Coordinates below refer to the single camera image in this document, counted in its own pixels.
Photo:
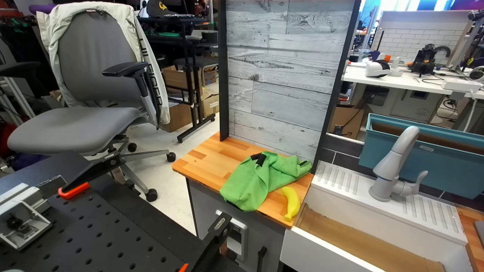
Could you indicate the yellow banana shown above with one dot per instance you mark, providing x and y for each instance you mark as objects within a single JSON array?
[{"x": 294, "y": 203}]

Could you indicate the green cloth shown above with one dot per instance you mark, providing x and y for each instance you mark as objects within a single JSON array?
[{"x": 261, "y": 174}]

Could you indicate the cardboard box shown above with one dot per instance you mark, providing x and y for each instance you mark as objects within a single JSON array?
[{"x": 203, "y": 96}]

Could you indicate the grey wood backsplash panel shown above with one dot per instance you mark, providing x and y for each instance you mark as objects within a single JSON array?
[{"x": 283, "y": 61}]

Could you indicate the grey counter cabinet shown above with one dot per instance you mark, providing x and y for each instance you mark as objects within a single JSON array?
[{"x": 255, "y": 239}]

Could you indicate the black metal stand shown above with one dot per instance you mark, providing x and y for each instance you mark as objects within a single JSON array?
[{"x": 171, "y": 38}]

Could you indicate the white sink basin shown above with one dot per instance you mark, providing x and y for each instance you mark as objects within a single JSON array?
[{"x": 423, "y": 226}]

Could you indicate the grey office chair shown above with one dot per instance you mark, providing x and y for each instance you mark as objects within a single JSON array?
[{"x": 102, "y": 71}]

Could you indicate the grey sink faucet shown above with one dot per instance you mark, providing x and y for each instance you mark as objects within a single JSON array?
[{"x": 389, "y": 168}]

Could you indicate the black perforated table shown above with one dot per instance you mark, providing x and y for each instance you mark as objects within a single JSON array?
[{"x": 109, "y": 229}]

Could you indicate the white background desk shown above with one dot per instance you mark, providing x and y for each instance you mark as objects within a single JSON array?
[{"x": 423, "y": 94}]

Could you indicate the teal plastic bin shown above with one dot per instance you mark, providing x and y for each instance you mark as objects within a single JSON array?
[{"x": 454, "y": 159}]

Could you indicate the white jacket on chair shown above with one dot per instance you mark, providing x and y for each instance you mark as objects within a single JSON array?
[{"x": 53, "y": 25}]

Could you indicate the orange handled clamp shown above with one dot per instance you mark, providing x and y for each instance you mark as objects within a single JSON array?
[{"x": 82, "y": 183}]

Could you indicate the grey metal bracket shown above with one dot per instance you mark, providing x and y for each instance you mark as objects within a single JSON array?
[{"x": 22, "y": 216}]

